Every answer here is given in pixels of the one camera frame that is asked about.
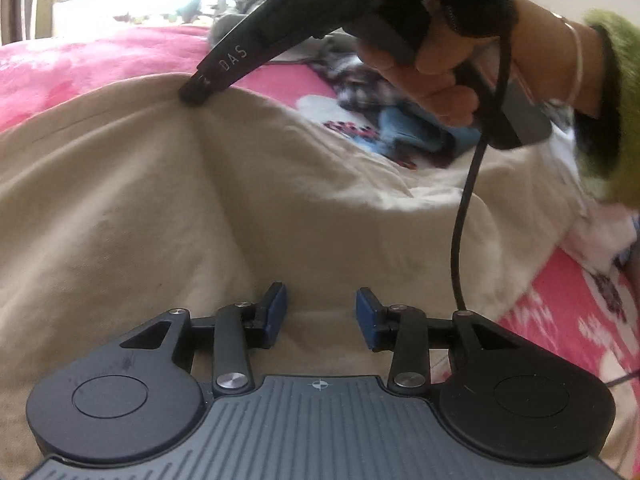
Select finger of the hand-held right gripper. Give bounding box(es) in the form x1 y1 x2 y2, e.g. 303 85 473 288
179 71 223 107

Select silver bracelet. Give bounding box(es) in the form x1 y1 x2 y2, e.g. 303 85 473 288
552 10 587 108

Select plaid shirt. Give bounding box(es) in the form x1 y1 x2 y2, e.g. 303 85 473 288
307 40 396 111

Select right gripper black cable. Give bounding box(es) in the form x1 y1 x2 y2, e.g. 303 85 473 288
449 0 516 313

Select grey curtain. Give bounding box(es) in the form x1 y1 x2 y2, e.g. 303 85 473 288
0 0 56 46

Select beige pants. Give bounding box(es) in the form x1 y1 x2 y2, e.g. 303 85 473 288
0 72 601 480

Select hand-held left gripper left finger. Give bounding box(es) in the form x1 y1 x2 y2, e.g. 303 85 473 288
120 282 289 396

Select blue jeans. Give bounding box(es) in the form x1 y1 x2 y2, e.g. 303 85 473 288
357 105 483 163

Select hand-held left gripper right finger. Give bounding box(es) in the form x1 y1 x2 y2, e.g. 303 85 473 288
356 287 526 396

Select pink floral blanket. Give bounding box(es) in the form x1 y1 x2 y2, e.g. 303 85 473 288
0 25 640 480

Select person's right hand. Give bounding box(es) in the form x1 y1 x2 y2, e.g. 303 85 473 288
357 2 563 128

